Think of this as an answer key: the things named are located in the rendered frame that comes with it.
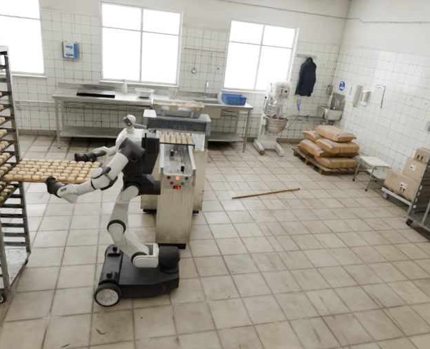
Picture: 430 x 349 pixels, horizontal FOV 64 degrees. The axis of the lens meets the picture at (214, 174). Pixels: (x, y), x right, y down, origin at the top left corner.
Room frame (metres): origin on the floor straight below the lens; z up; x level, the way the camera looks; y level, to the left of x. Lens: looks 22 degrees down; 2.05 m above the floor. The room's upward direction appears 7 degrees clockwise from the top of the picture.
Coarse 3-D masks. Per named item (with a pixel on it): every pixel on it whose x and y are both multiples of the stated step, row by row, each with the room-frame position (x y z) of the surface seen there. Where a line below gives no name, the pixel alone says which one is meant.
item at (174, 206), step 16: (160, 160) 3.17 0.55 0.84; (176, 160) 3.22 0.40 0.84; (160, 176) 2.85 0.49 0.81; (192, 176) 2.90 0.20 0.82; (176, 192) 2.88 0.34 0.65; (192, 192) 2.90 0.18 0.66; (160, 208) 2.85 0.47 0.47; (176, 208) 2.88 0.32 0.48; (160, 224) 2.85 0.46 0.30; (176, 224) 2.88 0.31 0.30; (160, 240) 2.86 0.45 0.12; (176, 240) 2.88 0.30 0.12
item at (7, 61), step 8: (8, 48) 2.43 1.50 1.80; (8, 56) 2.41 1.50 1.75; (8, 64) 2.41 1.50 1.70; (8, 72) 2.40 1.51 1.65; (8, 88) 2.40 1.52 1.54; (8, 96) 2.40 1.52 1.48; (16, 120) 2.42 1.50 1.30; (16, 128) 2.41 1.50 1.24; (16, 136) 2.41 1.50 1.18; (16, 160) 2.40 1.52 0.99; (24, 192) 2.43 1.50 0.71; (24, 200) 2.41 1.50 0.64; (24, 208) 2.41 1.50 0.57; (24, 232) 2.40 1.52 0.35
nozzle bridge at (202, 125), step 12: (144, 120) 3.49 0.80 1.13; (156, 120) 3.60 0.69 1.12; (168, 120) 3.62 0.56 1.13; (180, 120) 3.56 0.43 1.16; (192, 120) 3.58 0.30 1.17; (204, 120) 3.61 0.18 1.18; (180, 132) 3.60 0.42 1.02; (192, 132) 3.62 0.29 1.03; (204, 132) 3.64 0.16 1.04; (204, 144) 3.72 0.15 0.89
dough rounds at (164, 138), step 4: (160, 132) 3.87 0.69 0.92; (164, 132) 3.94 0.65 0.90; (176, 132) 3.96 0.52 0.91; (160, 136) 3.70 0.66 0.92; (164, 136) 3.77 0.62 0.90; (168, 136) 3.72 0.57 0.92; (172, 136) 3.74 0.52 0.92; (176, 136) 3.80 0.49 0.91; (180, 136) 3.81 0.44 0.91; (184, 136) 3.80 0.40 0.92; (188, 136) 3.82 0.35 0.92; (160, 140) 3.56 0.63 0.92; (164, 140) 3.64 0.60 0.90; (168, 140) 3.60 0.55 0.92; (172, 140) 3.61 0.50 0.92; (176, 140) 3.69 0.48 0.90; (180, 140) 3.65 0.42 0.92; (184, 140) 3.66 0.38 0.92; (188, 140) 3.69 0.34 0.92; (192, 144) 3.61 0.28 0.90
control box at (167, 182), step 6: (168, 174) 2.83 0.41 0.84; (174, 174) 2.85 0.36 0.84; (180, 174) 2.86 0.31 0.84; (186, 174) 2.88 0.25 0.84; (168, 180) 2.83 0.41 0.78; (174, 180) 2.84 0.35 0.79; (180, 180) 2.85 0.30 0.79; (186, 180) 2.86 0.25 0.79; (168, 186) 2.83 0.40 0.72; (174, 186) 2.84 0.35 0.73; (180, 186) 2.85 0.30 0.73; (186, 186) 2.86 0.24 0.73
